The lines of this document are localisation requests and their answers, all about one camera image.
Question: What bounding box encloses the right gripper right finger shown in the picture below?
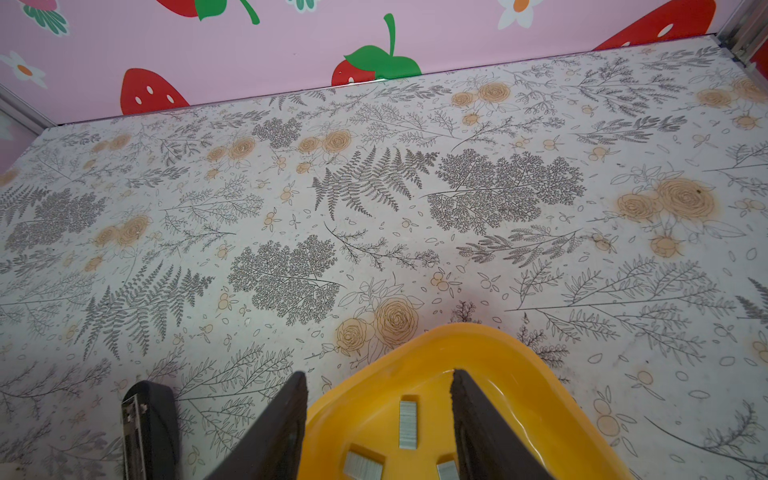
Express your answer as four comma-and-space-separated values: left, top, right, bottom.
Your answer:
450, 369, 552, 480

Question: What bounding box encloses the yellow plastic tray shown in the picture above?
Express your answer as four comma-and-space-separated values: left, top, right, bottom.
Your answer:
298, 323, 630, 479

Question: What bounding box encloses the black stapler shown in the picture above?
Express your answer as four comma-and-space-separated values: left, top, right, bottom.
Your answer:
121, 380, 180, 480

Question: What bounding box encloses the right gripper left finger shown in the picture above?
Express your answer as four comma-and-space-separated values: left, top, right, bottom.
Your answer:
209, 371, 308, 480

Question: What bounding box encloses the staple strip in tray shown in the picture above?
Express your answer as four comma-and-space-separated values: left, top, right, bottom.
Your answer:
398, 400, 418, 450

